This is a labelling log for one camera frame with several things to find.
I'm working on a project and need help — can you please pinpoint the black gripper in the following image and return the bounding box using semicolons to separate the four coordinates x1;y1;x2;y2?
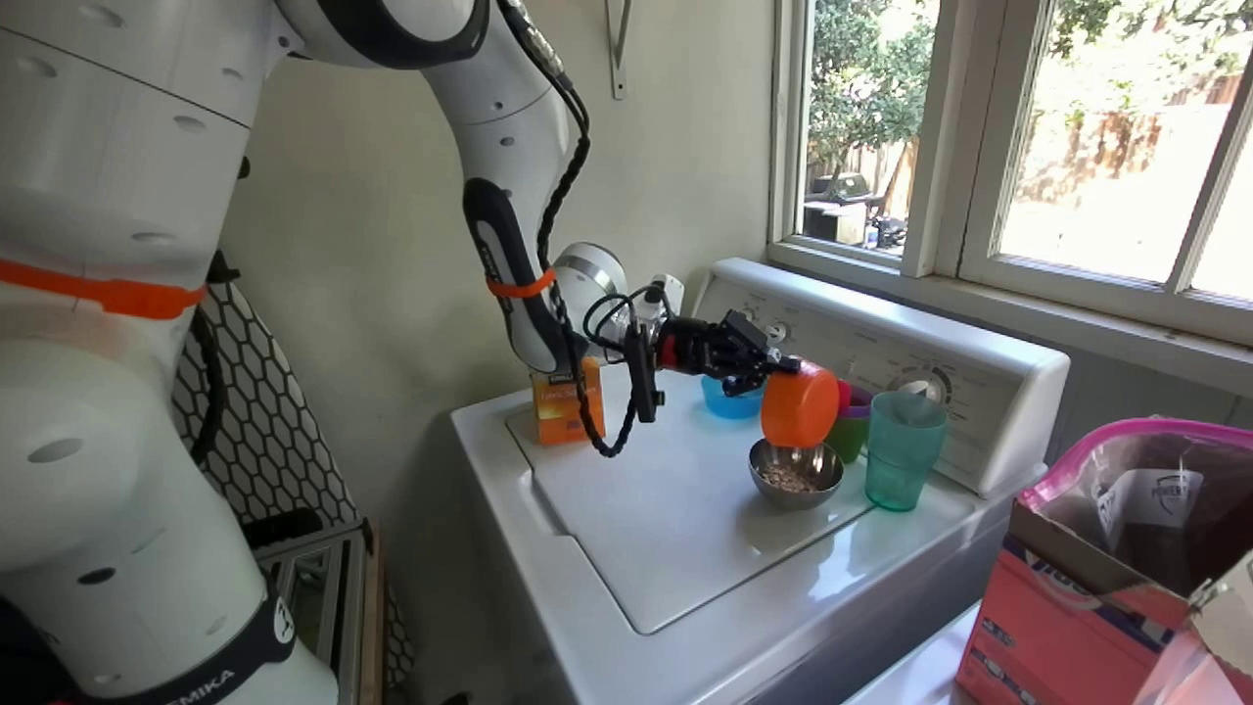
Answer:
657;306;801;400

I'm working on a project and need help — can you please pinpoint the orange plastic bowl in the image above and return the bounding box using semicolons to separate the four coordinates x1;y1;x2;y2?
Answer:
754;357;847;454

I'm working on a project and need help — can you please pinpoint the brown pellets pile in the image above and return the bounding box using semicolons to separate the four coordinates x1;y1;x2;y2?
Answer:
761;460;831;501

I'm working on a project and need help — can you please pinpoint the blue plastic bowl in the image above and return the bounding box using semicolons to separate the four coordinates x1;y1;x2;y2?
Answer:
697;371;768;424

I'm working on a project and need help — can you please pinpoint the silver metal bowl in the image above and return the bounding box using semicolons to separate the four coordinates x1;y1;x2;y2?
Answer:
744;435;847;512

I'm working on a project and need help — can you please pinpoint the teal plastic cup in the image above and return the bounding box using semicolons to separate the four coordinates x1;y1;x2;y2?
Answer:
861;386;951;519

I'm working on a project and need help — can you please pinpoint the white washing machine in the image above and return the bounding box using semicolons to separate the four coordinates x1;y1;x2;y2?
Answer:
445;256;1071;705

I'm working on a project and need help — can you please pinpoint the orange Kirkland box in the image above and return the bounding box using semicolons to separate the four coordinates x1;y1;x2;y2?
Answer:
528;357;609;454

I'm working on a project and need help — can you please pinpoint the white framed window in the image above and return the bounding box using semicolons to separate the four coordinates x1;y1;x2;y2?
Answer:
762;0;1253;353

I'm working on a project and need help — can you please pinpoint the pink storage bin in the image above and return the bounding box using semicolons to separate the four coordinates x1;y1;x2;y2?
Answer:
951;412;1253;705

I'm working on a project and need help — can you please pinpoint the honeycomb mesh ironing board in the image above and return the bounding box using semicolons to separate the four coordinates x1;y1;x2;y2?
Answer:
169;271;373;537

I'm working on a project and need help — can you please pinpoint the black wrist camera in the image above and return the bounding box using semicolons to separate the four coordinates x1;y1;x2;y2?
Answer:
624;317;674;433

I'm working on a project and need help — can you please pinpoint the metal frame rack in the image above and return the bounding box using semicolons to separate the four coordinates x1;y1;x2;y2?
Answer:
244;510;390;705

